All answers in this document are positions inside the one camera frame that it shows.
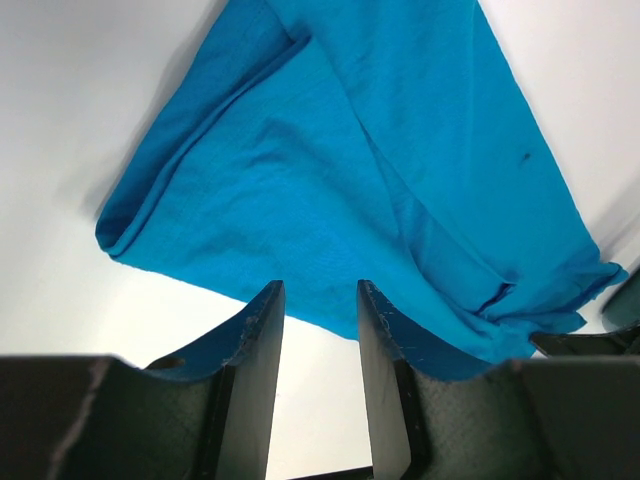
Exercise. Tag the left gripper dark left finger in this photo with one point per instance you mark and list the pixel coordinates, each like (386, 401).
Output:
(202, 412)

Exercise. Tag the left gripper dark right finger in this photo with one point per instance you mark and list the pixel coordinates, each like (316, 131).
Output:
(435, 412)

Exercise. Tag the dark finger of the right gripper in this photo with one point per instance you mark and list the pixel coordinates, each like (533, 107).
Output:
(620, 342)

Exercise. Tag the blue t shirt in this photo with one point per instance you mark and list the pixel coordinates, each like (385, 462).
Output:
(325, 142)

